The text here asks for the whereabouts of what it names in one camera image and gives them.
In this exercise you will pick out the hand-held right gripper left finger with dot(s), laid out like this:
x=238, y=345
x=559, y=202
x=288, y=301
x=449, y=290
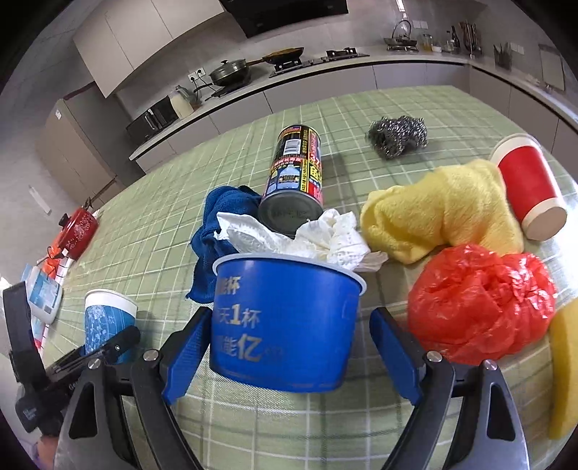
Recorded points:
x=187, y=357

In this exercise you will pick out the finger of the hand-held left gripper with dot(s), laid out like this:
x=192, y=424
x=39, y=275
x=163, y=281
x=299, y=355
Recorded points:
x=117, y=345

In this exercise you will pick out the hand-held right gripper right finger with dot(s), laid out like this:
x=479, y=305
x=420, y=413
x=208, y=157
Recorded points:
x=393, y=357

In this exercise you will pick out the blue and white paper cup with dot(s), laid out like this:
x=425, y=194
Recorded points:
x=108, y=314

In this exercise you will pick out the blue paper bowl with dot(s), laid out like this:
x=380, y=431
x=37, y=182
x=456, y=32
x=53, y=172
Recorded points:
x=280, y=316

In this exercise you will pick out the blue cloth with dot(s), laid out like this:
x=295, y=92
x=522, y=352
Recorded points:
x=207, y=253

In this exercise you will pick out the white tissue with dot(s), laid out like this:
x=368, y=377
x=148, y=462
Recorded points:
x=334, y=244

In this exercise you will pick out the steel wool scrubber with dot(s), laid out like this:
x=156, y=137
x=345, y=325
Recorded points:
x=397, y=135

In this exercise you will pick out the white and blue packet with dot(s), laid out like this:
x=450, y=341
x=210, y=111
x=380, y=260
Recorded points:
x=45, y=293

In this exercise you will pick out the red plastic bag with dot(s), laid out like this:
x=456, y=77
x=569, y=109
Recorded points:
x=474, y=307

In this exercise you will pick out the orange packet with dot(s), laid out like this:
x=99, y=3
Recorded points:
x=56, y=255

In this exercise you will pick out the red pot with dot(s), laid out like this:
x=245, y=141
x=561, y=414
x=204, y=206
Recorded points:
x=79, y=235

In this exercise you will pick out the yellow cloth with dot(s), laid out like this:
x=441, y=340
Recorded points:
x=442, y=203

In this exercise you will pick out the yellow sponge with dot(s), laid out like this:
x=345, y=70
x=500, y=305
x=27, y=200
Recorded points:
x=564, y=370

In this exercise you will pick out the grey refrigerator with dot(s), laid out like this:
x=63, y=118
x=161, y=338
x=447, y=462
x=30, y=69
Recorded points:
x=72, y=149

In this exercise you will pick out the green checked tablecloth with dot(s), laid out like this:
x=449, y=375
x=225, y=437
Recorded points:
x=225, y=158

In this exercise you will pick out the black printed spray can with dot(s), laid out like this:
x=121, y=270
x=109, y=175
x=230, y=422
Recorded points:
x=293, y=171

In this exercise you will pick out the red paper cup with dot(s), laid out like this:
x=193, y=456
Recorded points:
x=528, y=180

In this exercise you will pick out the black microwave oven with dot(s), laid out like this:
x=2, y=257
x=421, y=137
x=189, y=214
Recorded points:
x=151, y=119

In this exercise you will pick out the white kettle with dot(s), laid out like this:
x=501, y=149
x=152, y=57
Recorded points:
x=180, y=105

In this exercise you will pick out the kitchen counter with cabinets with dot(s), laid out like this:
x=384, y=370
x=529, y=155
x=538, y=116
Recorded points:
x=316, y=88

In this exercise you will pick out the black pan with lid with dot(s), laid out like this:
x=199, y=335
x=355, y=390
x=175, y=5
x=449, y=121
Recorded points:
x=230, y=72

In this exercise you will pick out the black gas stove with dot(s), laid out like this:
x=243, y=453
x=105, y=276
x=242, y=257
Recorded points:
x=316, y=61

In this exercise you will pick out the oil bottle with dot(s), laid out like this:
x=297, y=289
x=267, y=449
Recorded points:
x=427, y=43

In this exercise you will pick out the frying pan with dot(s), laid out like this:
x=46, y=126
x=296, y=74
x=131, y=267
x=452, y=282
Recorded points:
x=284, y=55

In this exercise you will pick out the chopstick holder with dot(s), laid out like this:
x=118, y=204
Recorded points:
x=502, y=58

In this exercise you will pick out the pot lid on rack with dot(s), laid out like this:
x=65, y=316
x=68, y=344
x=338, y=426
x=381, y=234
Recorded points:
x=401, y=38

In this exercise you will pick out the dark glass bottle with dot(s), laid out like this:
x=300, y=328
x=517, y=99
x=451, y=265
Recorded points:
x=454, y=40

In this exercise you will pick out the utensil rack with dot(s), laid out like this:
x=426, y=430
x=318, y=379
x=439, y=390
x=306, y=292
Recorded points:
x=470, y=38

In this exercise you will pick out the grey cutting board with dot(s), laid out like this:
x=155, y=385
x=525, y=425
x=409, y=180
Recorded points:
x=552, y=68

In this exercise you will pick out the black range hood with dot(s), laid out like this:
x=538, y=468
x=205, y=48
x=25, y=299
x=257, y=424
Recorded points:
x=280, y=16

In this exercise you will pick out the white wall socket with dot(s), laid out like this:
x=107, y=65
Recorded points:
x=197, y=73

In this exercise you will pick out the white wall cabinets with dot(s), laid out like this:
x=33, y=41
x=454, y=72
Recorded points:
x=135, y=40

